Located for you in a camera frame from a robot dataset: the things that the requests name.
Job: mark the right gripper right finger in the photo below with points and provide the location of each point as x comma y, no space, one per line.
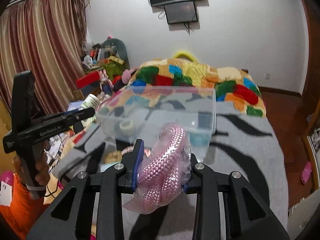
191,185

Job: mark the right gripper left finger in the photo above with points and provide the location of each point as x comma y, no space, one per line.
132,161

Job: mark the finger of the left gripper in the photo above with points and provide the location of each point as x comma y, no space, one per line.
80,114

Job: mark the clear plastic storage box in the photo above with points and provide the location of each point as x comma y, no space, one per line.
150,107

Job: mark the white pill bottle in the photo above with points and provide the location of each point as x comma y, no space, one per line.
91,101

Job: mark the orange sleeve forearm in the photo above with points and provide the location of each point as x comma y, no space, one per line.
18,218

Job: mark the person's left hand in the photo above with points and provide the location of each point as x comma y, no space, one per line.
42,176

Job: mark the blue white booklet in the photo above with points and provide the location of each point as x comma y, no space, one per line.
75,105

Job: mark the white tape roll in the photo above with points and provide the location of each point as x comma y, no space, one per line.
127,127

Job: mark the pink bunny toy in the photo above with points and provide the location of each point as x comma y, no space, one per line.
106,85

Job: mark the red box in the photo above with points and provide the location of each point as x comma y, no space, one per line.
87,79

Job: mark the pink plush hat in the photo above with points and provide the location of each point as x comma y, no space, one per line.
127,74

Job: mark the grey green chair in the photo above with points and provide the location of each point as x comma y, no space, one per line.
116,47

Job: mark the grey black patterned blanket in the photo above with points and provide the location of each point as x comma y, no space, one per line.
243,143

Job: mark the striped red beige curtain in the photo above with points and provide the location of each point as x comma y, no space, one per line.
45,37

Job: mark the colourful patchwork quilt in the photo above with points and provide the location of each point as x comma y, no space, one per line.
229,83

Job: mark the pink croc shoe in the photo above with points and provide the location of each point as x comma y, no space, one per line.
306,173

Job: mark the yellow headboard cushion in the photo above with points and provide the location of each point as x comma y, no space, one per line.
182,54

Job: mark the small wall monitor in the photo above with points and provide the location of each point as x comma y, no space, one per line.
181,12

